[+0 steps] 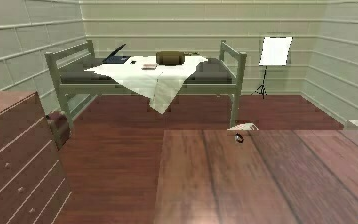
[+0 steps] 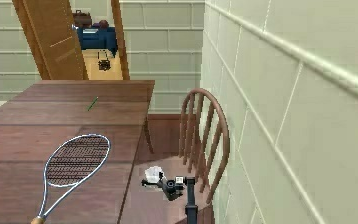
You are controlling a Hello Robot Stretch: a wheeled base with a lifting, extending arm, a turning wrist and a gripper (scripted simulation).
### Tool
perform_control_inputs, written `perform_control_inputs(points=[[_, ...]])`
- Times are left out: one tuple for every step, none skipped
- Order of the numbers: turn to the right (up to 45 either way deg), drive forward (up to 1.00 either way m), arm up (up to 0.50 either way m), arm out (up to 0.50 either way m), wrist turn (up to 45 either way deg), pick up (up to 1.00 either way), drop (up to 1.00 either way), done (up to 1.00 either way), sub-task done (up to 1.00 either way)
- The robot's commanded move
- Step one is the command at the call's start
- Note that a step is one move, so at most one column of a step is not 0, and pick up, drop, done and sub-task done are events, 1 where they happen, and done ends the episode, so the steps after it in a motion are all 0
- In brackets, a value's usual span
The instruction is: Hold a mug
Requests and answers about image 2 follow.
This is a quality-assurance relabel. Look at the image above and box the silver tennis racket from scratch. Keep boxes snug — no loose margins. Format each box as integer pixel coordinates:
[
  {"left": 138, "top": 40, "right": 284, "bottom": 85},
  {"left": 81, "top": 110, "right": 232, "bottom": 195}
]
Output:
[{"left": 30, "top": 133, "right": 112, "bottom": 224}]

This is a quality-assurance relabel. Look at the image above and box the white mug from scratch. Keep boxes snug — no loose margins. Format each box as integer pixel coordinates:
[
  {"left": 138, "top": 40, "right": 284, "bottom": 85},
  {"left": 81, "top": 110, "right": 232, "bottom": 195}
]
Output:
[{"left": 144, "top": 165, "right": 165, "bottom": 189}]

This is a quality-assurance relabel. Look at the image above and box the green pencil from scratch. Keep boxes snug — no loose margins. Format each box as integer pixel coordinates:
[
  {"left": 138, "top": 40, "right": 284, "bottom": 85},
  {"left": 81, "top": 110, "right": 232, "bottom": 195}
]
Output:
[{"left": 87, "top": 96, "right": 100, "bottom": 112}]

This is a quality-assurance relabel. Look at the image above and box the brown wooden table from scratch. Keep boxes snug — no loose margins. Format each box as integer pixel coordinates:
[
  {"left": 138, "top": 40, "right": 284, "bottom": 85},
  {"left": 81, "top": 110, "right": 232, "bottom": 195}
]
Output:
[{"left": 0, "top": 79, "right": 156, "bottom": 224}]

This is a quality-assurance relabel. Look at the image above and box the brown wooden spindle chair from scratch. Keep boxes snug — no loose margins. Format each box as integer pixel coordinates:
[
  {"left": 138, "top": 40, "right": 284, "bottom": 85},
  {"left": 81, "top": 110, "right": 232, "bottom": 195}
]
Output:
[{"left": 119, "top": 87, "right": 231, "bottom": 224}]

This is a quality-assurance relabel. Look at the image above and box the black wire frame object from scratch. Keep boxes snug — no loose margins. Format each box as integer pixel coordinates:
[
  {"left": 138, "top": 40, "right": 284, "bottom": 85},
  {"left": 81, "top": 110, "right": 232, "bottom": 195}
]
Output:
[{"left": 97, "top": 49, "right": 112, "bottom": 72}]

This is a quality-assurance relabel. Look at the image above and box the blue sofa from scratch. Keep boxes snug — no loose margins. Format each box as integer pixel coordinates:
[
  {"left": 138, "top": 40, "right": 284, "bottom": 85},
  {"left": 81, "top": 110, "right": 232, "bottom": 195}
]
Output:
[{"left": 75, "top": 26, "right": 119, "bottom": 57}]

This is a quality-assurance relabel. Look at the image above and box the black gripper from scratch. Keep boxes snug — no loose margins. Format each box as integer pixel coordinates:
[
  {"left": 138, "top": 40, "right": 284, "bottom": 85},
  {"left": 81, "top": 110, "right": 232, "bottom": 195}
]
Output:
[{"left": 140, "top": 171, "right": 185, "bottom": 202}]

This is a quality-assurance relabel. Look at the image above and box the brown bag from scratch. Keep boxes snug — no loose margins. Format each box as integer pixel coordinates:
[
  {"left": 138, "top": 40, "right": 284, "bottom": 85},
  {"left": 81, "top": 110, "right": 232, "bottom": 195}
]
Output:
[{"left": 71, "top": 9, "right": 93, "bottom": 29}]

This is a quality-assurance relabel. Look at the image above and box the brown wooden room door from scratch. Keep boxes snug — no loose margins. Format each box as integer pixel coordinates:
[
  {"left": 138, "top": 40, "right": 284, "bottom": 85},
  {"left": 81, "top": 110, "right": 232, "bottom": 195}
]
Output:
[{"left": 11, "top": 0, "right": 89, "bottom": 81}]

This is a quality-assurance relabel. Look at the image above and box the dark purple cushion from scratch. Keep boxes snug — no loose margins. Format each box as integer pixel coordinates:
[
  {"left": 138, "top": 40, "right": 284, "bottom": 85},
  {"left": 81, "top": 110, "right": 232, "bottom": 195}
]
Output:
[{"left": 92, "top": 19, "right": 110, "bottom": 30}]

